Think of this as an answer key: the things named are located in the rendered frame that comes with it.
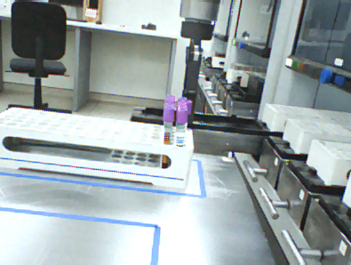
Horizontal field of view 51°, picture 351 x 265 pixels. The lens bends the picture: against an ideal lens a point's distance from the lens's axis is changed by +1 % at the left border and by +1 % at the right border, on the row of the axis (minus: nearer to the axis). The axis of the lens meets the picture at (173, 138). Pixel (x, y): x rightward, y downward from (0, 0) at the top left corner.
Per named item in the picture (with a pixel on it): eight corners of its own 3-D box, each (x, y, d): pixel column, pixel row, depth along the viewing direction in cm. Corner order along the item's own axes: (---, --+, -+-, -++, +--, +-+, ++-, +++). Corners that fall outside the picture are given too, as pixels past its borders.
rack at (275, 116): (365, 137, 103) (372, 115, 101) (386, 148, 94) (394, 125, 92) (259, 124, 102) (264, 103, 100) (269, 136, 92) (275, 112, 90)
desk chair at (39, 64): (3, 130, 308) (-1, -5, 276) (5, 109, 364) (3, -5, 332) (76, 130, 330) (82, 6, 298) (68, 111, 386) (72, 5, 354)
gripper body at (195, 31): (216, 23, 81) (211, 66, 84) (211, 22, 90) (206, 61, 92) (182, 20, 81) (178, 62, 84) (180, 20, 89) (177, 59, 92)
